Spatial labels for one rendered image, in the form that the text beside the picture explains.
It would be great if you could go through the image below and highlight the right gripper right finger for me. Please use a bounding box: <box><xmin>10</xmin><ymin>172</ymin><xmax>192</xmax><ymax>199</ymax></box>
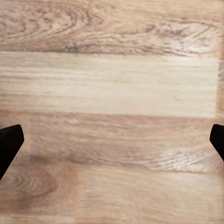
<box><xmin>210</xmin><ymin>124</ymin><xmax>224</xmax><ymax>160</ymax></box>

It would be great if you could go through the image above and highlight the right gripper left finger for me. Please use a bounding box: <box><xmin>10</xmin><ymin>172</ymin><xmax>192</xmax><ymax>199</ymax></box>
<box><xmin>0</xmin><ymin>124</ymin><xmax>24</xmax><ymax>180</ymax></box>

